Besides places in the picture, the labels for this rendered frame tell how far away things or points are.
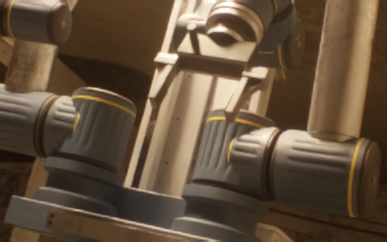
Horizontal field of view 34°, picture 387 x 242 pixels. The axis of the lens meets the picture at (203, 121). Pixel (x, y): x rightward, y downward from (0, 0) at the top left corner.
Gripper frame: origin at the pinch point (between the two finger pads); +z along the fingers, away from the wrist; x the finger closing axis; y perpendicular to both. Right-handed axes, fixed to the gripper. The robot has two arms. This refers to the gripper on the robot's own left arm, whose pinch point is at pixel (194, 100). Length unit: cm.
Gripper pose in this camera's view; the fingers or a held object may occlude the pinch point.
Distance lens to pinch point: 101.2
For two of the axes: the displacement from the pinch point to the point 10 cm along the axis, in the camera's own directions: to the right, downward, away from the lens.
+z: -3.7, 7.2, -5.9
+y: -1.5, -6.7, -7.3
